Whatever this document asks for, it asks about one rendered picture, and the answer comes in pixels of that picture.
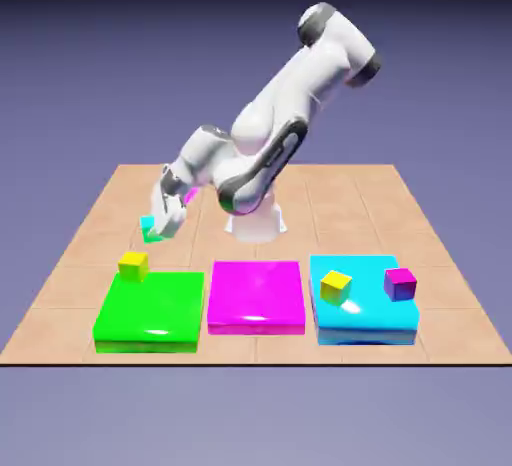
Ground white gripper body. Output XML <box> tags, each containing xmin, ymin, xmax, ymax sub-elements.
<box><xmin>150</xmin><ymin>184</ymin><xmax>188</xmax><ymax>240</ymax></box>

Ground small cyan cube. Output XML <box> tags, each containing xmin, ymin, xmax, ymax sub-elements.
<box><xmin>139</xmin><ymin>215</ymin><xmax>166</xmax><ymax>244</ymax></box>

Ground small yellow cube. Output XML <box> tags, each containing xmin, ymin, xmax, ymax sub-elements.
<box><xmin>117</xmin><ymin>251</ymin><xmax>150</xmax><ymax>283</ymax></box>
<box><xmin>319</xmin><ymin>269</ymin><xmax>354</xmax><ymax>307</ymax></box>

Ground small magenta cube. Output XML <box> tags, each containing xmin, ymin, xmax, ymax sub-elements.
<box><xmin>383</xmin><ymin>267</ymin><xmax>418</xmax><ymax>302</ymax></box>

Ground large green box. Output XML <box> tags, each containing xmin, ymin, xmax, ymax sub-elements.
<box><xmin>92</xmin><ymin>271</ymin><xmax>206</xmax><ymax>354</ymax></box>

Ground large magenta box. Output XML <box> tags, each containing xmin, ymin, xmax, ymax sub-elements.
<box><xmin>206</xmin><ymin>260</ymin><xmax>307</xmax><ymax>336</ymax></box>

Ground large cyan box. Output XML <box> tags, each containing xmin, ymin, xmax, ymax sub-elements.
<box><xmin>309</xmin><ymin>254</ymin><xmax>421</xmax><ymax>346</ymax></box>

